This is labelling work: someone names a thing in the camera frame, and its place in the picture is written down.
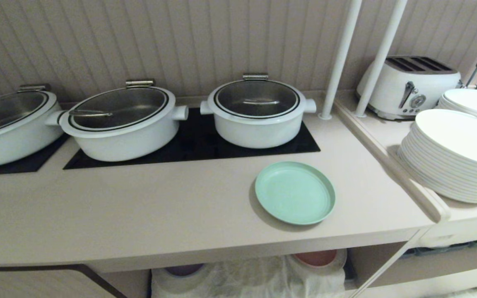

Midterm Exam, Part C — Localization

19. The pink bowl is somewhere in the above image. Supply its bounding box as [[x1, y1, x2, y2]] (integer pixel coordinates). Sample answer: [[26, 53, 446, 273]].
[[293, 250, 338, 267]]

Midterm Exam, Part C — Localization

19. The white shelf pole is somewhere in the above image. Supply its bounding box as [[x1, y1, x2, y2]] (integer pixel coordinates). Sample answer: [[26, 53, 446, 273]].
[[319, 0, 363, 120], [355, 0, 408, 118]]

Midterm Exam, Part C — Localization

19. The white pot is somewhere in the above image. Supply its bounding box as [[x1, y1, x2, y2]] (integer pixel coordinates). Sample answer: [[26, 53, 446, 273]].
[[200, 79, 317, 149], [0, 90, 65, 168], [45, 86, 189, 162]]

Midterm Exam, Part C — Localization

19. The glass pot lid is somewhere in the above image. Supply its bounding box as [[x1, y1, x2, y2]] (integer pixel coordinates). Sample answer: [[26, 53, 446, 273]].
[[0, 84, 52, 137], [68, 80, 169, 132], [214, 74, 300, 119]]

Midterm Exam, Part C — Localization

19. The purple bowl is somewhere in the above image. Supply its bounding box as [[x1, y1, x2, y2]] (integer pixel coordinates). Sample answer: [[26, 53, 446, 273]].
[[165, 264, 204, 277]]

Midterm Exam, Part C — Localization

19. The mint green round plate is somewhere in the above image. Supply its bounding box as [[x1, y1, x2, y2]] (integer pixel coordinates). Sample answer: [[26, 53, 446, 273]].
[[255, 161, 336, 226]]

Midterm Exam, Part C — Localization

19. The white toaster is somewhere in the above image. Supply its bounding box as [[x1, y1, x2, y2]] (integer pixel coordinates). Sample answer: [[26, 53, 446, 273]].
[[356, 56, 463, 121]]

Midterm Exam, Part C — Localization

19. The black induction cooktop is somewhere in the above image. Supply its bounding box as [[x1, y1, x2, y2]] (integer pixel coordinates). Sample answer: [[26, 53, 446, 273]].
[[0, 133, 70, 176], [63, 108, 321, 170]]

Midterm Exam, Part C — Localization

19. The stack of white plates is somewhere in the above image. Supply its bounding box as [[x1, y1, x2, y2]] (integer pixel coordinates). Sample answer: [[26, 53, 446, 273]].
[[397, 109, 477, 204], [436, 88, 477, 127]]

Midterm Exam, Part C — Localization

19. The white cloth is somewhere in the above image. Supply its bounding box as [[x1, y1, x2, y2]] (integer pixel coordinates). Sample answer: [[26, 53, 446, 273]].
[[151, 253, 347, 298]]

